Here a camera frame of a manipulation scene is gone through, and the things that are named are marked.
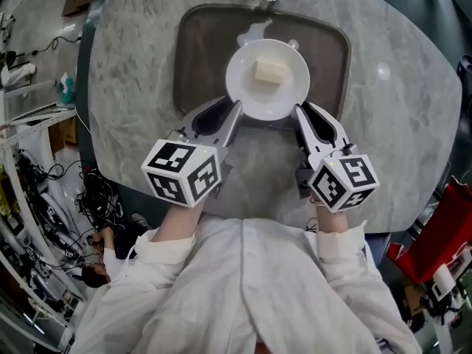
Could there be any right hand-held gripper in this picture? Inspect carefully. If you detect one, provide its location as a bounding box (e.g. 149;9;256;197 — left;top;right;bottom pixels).
294;101;381;215

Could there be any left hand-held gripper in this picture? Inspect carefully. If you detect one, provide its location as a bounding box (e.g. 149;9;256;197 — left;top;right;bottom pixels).
140;96;244;209

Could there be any white round plate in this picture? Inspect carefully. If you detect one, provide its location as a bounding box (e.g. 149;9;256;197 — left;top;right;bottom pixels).
225;38;310;122

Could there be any pale yellow food block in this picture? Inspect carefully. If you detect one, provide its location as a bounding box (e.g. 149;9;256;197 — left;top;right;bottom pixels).
252;59;288;86

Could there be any person's left forearm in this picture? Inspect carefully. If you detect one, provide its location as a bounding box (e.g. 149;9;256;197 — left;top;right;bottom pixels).
151;201;204;246

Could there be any person's right forearm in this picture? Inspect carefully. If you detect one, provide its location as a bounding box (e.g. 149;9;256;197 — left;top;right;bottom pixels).
315;204;352;236

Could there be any grey rounded serving tray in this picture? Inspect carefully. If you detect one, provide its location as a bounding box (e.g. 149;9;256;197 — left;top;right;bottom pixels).
173;4;351;129

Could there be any pile of black devices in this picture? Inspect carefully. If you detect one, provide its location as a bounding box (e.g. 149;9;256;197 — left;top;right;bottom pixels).
14;149;122;272

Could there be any red cloth covered stand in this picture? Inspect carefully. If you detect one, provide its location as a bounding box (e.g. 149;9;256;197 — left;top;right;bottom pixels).
385;177;472;285

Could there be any brown cardboard box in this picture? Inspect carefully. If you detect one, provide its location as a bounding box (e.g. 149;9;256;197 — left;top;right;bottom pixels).
49;118;78;154

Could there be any teal plastic bag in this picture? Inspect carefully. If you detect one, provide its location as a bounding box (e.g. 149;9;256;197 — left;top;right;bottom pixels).
57;72;77;105

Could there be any person's white coat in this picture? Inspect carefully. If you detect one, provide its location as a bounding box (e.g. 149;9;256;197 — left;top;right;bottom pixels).
73;215;417;354

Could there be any white metal shelf rack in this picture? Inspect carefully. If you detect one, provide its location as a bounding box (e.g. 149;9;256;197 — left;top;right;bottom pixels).
0;103;77;150

